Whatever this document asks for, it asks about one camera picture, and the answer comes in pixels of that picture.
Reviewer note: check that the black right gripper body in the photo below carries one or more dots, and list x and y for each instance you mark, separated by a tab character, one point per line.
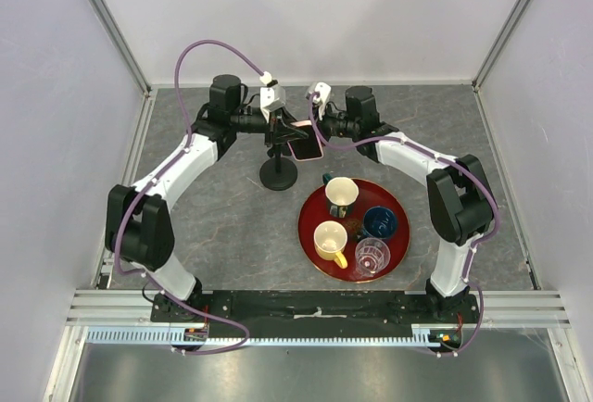
329	126

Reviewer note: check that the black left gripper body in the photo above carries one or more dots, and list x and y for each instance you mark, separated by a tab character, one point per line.
271	127

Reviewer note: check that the pink smartphone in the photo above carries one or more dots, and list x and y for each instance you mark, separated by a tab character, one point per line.
309	148

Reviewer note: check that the black phone stand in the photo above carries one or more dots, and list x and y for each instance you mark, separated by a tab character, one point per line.
278	173

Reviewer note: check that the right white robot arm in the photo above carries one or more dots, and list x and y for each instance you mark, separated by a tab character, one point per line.
462	208

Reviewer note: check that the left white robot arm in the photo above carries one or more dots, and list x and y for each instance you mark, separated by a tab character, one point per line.
138	225

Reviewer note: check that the green mug white inside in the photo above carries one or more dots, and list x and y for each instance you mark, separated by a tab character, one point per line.
341	194

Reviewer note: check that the blue mug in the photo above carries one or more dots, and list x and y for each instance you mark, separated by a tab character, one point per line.
379	222

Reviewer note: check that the yellow mug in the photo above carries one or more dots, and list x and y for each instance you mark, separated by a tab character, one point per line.
330	240

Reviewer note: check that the red round tray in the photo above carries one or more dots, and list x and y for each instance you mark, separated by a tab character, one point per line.
314	212

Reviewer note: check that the clear glass tumbler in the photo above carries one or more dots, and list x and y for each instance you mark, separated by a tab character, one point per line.
372	256

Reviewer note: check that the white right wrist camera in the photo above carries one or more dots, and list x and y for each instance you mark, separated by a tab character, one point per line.
319	94

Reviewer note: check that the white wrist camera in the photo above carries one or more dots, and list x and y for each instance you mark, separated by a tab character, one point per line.
319	94
271	96

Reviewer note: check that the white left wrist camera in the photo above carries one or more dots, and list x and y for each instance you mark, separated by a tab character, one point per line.
271	96

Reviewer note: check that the aluminium frame rail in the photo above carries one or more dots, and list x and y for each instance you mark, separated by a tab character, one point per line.
116	36

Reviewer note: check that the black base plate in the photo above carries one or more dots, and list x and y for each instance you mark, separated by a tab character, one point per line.
347	315

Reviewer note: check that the blue slotted cable duct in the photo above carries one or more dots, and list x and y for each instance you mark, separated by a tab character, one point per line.
183	337

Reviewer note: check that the right aluminium frame post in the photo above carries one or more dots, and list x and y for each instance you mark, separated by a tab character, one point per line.
505	33

